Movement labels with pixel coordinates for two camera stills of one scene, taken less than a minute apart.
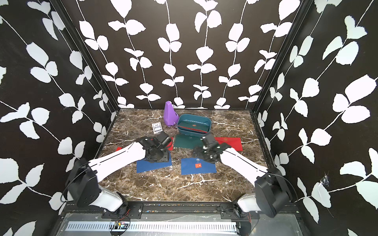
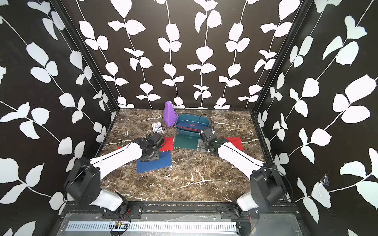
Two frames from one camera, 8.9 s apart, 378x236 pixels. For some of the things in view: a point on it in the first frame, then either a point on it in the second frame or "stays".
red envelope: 170,147 stays
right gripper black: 200,154 -> 201,146
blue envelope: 143,165 stays
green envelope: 185,141 stays
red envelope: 235,142 stays
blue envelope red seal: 193,165 -> 196,125
